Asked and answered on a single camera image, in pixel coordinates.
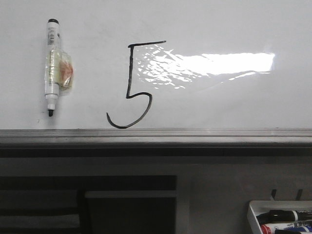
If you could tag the right black tray hook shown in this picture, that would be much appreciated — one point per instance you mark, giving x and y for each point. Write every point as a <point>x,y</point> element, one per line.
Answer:
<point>298,195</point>

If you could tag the black marker in tray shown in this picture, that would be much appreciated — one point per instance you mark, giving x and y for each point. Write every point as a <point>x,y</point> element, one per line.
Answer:
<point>279,216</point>

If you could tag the dark cabinet with white bars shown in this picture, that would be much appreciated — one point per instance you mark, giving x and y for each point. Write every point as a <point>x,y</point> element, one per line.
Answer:
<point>135,204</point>

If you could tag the grey aluminium whiteboard ledge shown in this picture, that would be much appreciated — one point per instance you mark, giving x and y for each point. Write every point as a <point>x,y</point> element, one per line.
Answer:
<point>154,138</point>

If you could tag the white whiteboard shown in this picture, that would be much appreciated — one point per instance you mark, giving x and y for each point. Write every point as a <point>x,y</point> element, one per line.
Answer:
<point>160,63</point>

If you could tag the white marker tray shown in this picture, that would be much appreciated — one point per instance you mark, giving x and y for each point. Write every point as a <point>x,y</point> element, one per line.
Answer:
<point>257,207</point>

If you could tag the black tray hook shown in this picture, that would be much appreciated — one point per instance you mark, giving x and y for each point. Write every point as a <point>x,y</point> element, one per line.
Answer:
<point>273,194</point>
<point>298,195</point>

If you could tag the blue marker in tray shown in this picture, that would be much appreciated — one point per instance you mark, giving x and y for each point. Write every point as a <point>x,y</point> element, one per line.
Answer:
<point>299,230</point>

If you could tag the white whiteboard marker with tape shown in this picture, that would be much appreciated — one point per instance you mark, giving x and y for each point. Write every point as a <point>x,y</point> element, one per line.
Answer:
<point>59,72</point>

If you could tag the red marker in tray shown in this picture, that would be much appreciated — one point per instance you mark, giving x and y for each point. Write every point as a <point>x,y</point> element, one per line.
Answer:
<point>272,228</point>

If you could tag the left black tray hook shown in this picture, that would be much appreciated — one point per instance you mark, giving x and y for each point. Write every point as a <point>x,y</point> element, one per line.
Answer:
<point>273,194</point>

